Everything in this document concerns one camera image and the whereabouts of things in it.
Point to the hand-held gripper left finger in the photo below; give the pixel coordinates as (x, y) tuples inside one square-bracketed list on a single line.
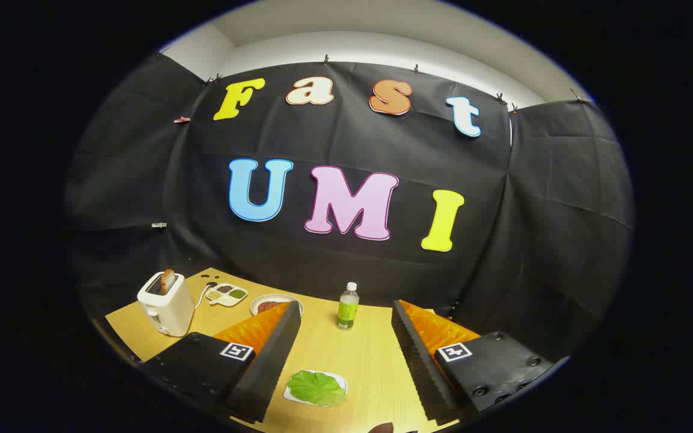
[(268, 361)]

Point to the green lettuce leaf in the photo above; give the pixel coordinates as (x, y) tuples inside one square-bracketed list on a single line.
[(316, 388)]

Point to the pile of green beans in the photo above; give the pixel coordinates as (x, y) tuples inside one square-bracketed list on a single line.
[(237, 294)]

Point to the white divided dish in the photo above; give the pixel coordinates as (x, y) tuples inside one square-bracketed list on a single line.
[(226, 299)]

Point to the white toaster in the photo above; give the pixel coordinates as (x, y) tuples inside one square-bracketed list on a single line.
[(169, 310)]

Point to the brown meat patty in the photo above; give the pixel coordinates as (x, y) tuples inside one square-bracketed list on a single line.
[(269, 307)]

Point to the black backdrop cloth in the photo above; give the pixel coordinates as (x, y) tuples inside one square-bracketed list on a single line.
[(334, 138)]

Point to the round white plate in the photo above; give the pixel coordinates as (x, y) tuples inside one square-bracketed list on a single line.
[(257, 300)]

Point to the clear bottle with green label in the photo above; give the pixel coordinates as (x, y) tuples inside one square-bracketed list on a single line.
[(348, 310)]

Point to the pile of yellow beans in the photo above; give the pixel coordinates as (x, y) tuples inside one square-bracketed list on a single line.
[(215, 295)]

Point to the pile of dark beans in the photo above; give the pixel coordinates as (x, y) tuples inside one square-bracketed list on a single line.
[(225, 288)]

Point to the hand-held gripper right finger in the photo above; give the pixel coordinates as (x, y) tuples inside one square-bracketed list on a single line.
[(418, 367)]

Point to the square white plate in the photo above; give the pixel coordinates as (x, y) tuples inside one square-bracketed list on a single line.
[(343, 380)]

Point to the white bread slice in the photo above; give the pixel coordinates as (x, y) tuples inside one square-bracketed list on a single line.
[(168, 281)]

